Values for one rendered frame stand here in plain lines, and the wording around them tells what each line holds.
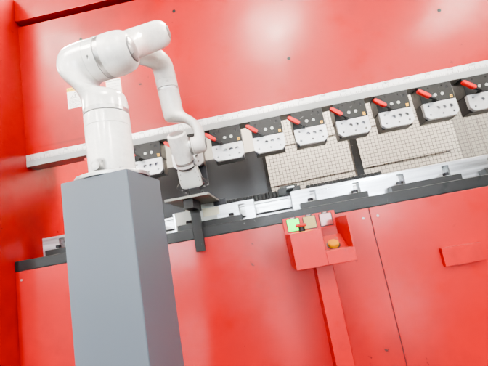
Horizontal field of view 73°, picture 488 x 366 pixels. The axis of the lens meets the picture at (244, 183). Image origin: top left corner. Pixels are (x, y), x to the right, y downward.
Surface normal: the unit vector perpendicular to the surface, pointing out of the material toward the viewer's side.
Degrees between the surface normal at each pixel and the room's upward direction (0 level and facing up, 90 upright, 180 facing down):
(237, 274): 90
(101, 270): 90
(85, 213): 90
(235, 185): 90
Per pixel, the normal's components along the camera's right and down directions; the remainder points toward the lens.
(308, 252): -0.04, -0.17
